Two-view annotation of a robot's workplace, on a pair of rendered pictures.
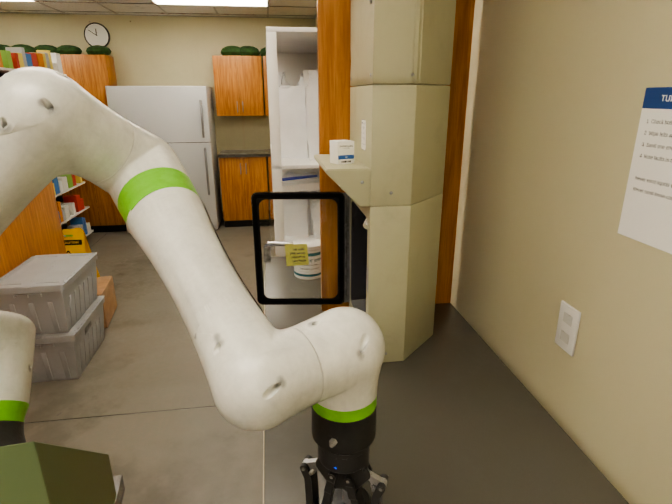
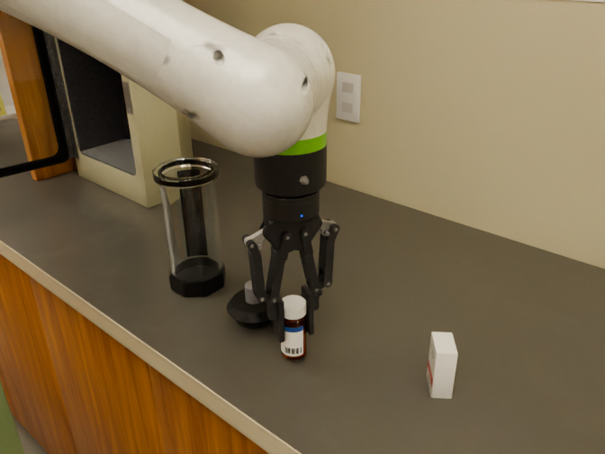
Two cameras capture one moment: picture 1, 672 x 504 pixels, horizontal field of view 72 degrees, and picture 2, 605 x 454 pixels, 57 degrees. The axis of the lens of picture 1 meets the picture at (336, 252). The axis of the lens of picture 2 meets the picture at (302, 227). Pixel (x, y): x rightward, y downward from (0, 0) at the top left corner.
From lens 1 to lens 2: 0.45 m
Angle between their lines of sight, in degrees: 38
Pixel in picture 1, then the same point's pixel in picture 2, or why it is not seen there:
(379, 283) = (144, 99)
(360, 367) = (330, 75)
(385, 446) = (237, 259)
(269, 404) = (307, 101)
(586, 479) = (407, 215)
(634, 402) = (428, 133)
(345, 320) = (300, 29)
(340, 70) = not seen: outside the picture
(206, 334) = (190, 47)
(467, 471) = not seen: hidden behind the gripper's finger
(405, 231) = not seen: hidden behind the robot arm
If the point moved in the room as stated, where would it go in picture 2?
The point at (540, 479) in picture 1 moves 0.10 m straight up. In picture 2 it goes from (379, 228) to (381, 186)
